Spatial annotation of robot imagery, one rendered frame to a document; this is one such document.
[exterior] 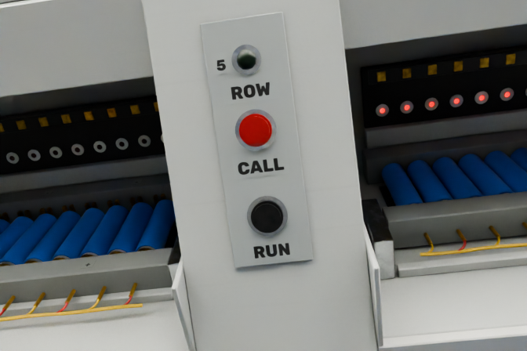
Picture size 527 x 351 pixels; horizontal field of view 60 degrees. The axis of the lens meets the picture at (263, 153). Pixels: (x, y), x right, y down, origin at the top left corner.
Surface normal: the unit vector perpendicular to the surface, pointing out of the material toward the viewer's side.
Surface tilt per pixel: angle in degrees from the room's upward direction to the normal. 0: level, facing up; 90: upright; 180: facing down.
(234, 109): 90
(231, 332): 90
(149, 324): 18
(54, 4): 108
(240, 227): 90
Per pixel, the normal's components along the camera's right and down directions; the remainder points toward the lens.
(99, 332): -0.14, -0.90
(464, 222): -0.02, 0.41
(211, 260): -0.07, 0.11
